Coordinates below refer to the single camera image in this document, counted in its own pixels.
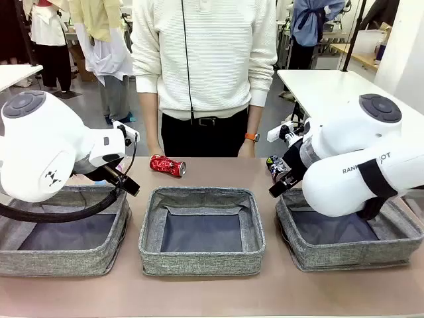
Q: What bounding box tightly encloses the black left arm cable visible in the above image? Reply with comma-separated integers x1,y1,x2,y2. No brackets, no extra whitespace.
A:
0,142,137,223

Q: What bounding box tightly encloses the white storage bin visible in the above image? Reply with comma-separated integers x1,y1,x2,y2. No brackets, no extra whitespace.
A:
359,29,388,60

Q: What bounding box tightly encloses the brown cardboard box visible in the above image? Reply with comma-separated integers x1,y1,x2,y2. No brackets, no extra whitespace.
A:
70,44,97,83

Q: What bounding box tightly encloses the person's left hand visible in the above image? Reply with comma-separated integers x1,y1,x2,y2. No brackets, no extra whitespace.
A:
237,140,256,158

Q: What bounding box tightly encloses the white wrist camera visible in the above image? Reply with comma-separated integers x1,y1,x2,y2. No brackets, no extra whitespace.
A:
111,121,140,143
267,121,305,144

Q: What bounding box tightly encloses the bystander in blue shirt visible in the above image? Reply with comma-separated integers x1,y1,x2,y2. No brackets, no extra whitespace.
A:
290,0,346,70

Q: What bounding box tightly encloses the purple bottle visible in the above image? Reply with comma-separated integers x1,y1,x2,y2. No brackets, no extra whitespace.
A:
375,42,387,66

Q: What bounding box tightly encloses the thin black chest cable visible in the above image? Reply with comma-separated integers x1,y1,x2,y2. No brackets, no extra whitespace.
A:
181,0,195,125

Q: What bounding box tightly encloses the crushed red soda can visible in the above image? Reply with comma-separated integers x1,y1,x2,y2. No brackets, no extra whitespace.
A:
149,154,187,179

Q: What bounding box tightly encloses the person's left forearm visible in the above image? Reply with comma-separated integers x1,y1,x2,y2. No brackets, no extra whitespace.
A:
246,104,263,135

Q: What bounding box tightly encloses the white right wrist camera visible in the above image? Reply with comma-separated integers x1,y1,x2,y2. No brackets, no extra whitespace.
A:
267,121,305,144

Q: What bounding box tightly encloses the small white table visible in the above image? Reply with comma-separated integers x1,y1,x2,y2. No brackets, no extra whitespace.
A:
0,64,44,92

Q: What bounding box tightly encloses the black purple drink can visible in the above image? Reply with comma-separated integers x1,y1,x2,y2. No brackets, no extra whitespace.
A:
266,155,293,183

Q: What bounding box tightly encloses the grey fabric basket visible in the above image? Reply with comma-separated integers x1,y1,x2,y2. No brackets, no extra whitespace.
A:
0,184,132,278
275,188,424,273
138,186,266,276

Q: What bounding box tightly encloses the white knit sweater torso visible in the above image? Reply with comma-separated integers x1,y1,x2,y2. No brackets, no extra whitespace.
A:
131,0,278,121

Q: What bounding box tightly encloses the person's right hand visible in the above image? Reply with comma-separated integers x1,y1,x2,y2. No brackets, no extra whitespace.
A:
147,142,165,157

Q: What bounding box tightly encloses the black belt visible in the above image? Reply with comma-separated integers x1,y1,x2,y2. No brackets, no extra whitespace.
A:
190,116,219,127

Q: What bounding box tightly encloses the person's right forearm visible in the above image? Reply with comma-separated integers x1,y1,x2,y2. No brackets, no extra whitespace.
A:
138,91,164,148

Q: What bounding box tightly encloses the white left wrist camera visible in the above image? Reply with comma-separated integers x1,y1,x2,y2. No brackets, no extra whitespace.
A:
111,121,140,143

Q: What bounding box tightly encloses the wooden workbench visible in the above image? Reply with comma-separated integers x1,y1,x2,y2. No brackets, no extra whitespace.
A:
331,42,380,72

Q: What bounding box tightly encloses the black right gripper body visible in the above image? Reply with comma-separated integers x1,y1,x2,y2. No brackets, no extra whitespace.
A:
282,140,312,177

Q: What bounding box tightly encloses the black stand pole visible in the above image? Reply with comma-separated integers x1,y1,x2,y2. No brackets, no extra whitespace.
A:
13,0,38,67
342,0,368,73

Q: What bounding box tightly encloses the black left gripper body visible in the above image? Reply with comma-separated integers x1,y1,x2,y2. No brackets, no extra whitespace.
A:
72,164,113,183

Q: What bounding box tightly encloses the bystander in yellow jacket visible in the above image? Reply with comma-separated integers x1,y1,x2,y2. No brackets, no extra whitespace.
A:
69,0,134,124

